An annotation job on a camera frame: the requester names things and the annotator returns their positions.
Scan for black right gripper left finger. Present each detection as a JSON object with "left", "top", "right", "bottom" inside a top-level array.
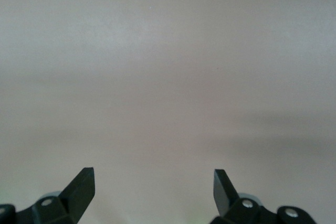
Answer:
[{"left": 0, "top": 167, "right": 96, "bottom": 224}]

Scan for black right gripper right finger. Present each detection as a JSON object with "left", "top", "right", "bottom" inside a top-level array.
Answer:
[{"left": 209, "top": 169, "right": 317, "bottom": 224}]

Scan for brown table cover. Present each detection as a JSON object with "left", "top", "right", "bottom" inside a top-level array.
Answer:
[{"left": 0, "top": 0, "right": 336, "bottom": 224}]

